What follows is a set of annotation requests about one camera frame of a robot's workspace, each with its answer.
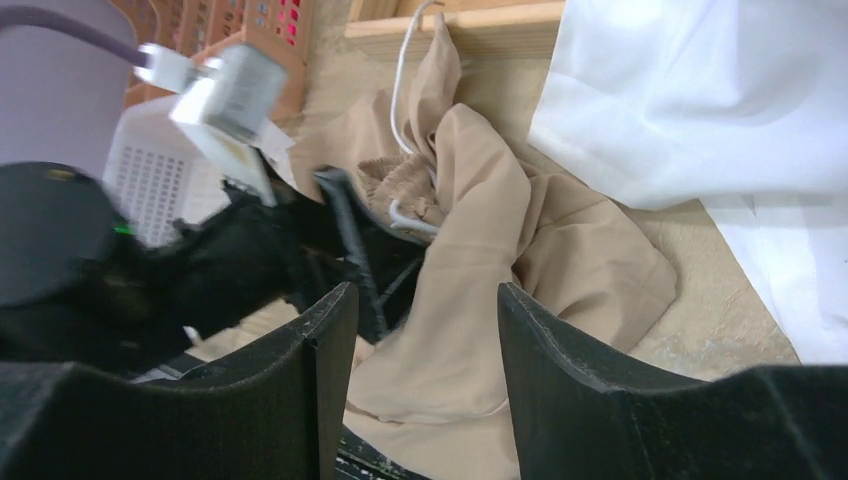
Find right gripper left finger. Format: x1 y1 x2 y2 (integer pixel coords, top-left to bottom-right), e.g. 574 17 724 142
1 283 358 479

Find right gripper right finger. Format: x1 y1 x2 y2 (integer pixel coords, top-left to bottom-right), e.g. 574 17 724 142
497 283 847 479

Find wooden clothes rack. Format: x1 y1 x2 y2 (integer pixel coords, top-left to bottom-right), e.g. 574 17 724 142
344 0 565 61

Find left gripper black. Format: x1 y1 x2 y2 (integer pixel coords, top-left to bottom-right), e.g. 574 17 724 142
165 166 427 344

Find white plastic basket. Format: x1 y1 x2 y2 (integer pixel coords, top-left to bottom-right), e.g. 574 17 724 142
102 95 251 247

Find beige shorts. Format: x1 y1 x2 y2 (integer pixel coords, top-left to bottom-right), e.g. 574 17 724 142
192 13 678 480

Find peach plastic file organizer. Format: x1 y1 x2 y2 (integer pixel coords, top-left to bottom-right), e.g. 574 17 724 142
109 0 315 121

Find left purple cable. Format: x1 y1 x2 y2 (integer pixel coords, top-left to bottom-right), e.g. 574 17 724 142
0 5 152 69

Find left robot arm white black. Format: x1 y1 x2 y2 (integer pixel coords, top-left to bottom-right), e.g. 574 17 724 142
1 162 427 374

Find white shorts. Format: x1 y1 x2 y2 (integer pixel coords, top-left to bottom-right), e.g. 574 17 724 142
527 1 847 364

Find pink highlighter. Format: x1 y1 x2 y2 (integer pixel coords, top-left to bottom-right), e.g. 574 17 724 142
276 0 301 46

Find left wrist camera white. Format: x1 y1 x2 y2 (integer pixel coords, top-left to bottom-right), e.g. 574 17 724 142
134 43 288 207

